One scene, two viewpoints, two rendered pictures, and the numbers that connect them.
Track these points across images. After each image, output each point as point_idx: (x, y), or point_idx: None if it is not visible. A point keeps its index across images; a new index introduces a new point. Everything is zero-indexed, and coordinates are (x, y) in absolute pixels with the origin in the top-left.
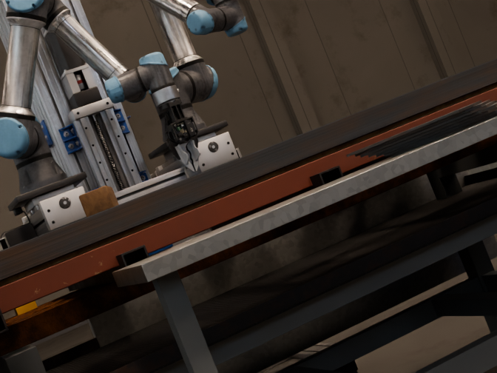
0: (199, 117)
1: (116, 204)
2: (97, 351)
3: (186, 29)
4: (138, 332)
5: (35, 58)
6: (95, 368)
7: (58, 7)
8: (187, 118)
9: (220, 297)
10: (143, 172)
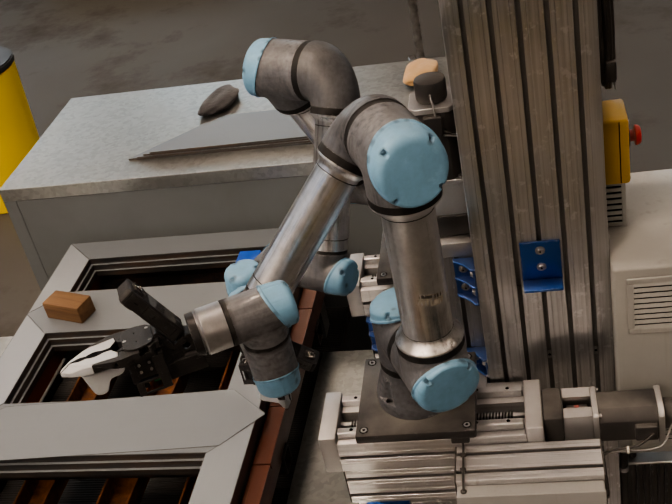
0: (392, 396)
1: (64, 319)
2: (303, 384)
3: (402, 295)
4: (306, 416)
5: (309, 136)
6: (199, 373)
7: (310, 102)
8: (240, 360)
9: (276, 485)
10: (478, 357)
